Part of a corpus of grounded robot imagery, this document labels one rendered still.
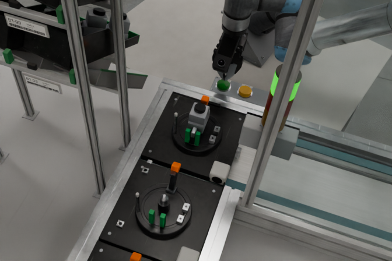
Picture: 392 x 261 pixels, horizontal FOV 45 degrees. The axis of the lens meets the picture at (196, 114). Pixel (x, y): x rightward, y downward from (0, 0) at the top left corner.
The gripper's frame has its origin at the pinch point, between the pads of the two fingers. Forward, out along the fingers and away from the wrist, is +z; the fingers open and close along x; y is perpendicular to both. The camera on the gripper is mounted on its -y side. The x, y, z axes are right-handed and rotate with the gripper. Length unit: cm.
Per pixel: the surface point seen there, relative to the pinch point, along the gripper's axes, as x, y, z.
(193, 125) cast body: 1.6, -24.8, -5.8
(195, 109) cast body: 2.4, -22.7, -9.9
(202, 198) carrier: -6.4, -40.0, 2.4
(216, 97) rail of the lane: 0.4, -5.2, 3.4
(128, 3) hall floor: 96, 134, 100
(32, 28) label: 30, -43, -45
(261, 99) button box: -12.5, -0.7, 3.4
